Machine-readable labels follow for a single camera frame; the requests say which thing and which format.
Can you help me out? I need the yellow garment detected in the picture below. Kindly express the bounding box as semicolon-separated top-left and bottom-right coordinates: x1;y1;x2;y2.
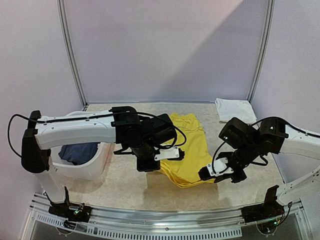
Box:
159;112;212;189

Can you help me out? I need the white t-shirt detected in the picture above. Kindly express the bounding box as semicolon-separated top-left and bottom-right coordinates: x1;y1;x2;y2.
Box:
214;98;257;124

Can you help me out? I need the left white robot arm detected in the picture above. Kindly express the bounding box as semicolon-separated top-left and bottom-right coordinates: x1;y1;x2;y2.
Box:
21;106;184;217

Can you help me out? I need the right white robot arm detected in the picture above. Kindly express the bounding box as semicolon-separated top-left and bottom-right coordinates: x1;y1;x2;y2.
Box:
215;117;320;183

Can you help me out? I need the white plastic laundry basket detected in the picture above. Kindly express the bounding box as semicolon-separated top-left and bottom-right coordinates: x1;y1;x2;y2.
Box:
48;111;107;181

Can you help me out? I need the dark blue garment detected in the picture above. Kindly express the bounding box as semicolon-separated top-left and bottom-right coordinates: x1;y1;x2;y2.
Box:
58;142;100;166

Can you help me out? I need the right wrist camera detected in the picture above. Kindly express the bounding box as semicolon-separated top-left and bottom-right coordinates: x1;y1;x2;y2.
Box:
198;157;234;181

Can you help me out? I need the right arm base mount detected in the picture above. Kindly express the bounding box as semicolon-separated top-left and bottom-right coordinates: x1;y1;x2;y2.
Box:
240;185;285;223

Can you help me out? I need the front aluminium rail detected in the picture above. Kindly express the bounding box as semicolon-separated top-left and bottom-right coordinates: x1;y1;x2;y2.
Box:
22;193;313;240

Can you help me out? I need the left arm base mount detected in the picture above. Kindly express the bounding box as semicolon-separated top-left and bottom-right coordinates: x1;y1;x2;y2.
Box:
46;186;93;223

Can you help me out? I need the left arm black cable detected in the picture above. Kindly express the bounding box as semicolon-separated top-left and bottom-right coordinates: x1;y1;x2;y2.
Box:
6;113;33;160

